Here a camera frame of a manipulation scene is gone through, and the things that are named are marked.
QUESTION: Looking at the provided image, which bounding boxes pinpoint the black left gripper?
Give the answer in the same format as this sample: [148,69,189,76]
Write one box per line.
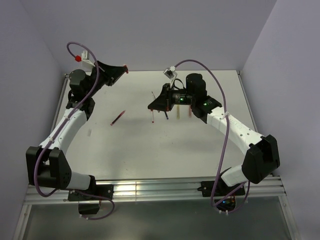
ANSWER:
[85,60,127,98]

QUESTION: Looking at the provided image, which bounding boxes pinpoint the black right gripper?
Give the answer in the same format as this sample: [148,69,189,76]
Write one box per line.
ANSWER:
[148,83,195,112]

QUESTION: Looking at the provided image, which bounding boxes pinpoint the yellow highlighter pen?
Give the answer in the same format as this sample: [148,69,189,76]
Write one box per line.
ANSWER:
[176,105,180,120]

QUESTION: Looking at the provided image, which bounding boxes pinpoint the pink pen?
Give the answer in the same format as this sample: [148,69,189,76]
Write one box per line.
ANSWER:
[110,110,126,126]

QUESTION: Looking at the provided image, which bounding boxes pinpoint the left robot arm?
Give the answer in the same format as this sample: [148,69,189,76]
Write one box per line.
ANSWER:
[26,62,128,200]

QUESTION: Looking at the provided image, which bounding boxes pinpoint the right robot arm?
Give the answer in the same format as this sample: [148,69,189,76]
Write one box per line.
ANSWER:
[148,70,280,195]

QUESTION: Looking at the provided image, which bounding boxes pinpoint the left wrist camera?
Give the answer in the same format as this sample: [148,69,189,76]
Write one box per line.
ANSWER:
[74,50,95,70]

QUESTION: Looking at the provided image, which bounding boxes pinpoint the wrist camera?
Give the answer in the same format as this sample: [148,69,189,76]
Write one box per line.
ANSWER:
[163,66,178,88]
[74,50,95,70]

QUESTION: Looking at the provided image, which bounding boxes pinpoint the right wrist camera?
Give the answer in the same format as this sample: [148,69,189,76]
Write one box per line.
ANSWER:
[163,66,178,88]

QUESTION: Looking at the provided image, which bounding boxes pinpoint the aluminium rail frame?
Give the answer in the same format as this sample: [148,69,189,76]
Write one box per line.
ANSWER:
[14,71,301,240]

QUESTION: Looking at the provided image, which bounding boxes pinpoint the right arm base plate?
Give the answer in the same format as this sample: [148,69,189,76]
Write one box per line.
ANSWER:
[197,180,246,197]

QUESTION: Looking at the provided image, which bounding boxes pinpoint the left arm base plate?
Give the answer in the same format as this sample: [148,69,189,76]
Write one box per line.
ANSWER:
[67,184,114,202]

